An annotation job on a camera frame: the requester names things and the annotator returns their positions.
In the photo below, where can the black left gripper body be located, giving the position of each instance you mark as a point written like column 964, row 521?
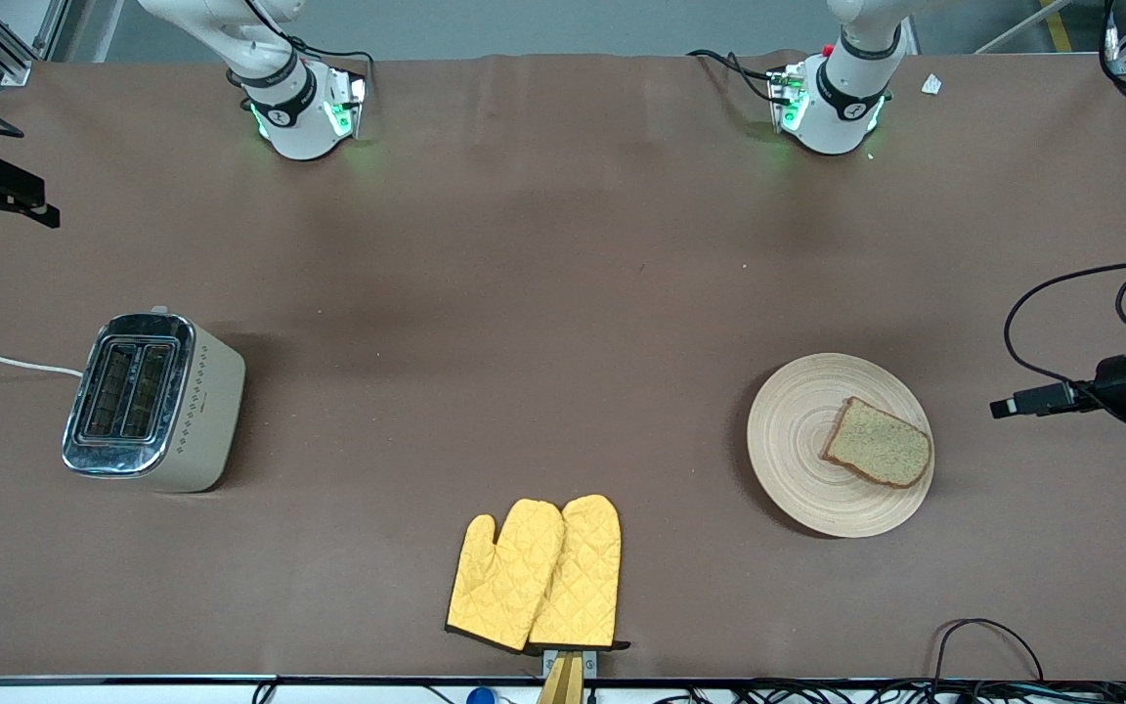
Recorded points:
column 1122, row 381

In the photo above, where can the brown bread slice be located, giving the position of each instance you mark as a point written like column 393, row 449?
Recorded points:
column 876, row 445

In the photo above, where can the round wooden plate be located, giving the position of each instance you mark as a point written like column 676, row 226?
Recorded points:
column 798, row 460

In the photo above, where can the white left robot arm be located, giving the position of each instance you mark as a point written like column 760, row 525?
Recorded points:
column 832, row 122

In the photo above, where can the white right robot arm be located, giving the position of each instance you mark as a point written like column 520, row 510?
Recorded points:
column 299, row 127

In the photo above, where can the beige chrome two-slot toaster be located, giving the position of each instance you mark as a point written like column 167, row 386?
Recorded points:
column 206, row 411

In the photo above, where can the small white paper scrap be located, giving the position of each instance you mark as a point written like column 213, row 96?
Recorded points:
column 931, row 84

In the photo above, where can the yellow quilted oven mitt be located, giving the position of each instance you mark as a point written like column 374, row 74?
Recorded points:
column 504, row 587
column 587, row 577

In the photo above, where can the blue round cap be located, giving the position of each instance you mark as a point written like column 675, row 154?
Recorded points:
column 480, row 696

